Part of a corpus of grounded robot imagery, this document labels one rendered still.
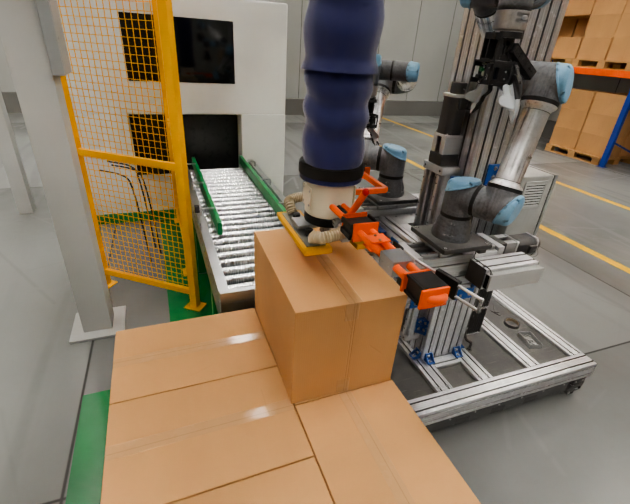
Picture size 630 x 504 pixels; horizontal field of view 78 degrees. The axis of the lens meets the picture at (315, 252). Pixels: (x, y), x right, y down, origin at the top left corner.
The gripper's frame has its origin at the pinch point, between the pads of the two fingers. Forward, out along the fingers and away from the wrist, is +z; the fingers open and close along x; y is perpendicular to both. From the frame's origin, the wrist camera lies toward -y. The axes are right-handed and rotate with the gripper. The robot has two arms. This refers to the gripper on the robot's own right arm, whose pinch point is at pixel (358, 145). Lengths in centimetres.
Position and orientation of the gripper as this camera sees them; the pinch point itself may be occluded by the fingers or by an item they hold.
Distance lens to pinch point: 174.0
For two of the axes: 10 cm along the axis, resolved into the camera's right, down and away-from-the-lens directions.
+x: 9.4, -1.1, 3.4
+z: -0.7, 8.8, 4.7
